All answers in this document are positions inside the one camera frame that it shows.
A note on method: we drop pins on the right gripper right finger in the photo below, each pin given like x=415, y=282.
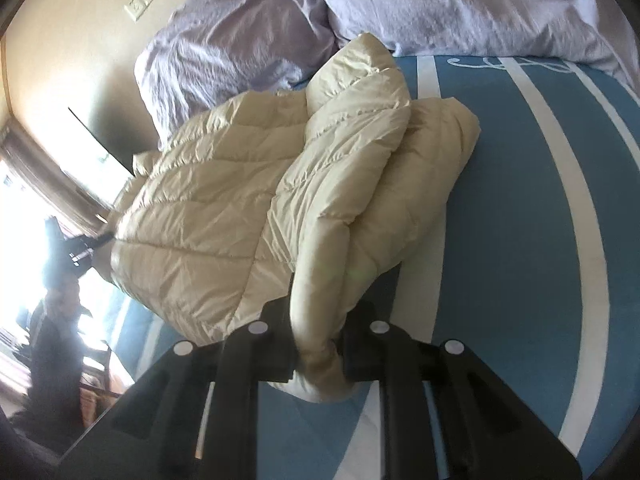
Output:
x=446, y=395

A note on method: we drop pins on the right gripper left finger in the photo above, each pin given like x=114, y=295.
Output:
x=194, y=413

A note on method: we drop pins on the beige quilted down jacket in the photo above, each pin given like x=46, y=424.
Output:
x=309, y=194

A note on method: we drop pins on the person in dark clothes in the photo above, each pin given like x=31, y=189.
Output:
x=52, y=415

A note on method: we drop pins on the blue striped bed sheet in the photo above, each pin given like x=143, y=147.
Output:
x=537, y=266

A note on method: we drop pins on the left purple pillow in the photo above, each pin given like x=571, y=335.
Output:
x=213, y=50

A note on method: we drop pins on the purple pillow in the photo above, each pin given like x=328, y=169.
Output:
x=213, y=50
x=593, y=32

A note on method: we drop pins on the right purple pillow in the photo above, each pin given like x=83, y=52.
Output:
x=593, y=32

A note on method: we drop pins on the window with frame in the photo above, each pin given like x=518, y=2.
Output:
x=78, y=191

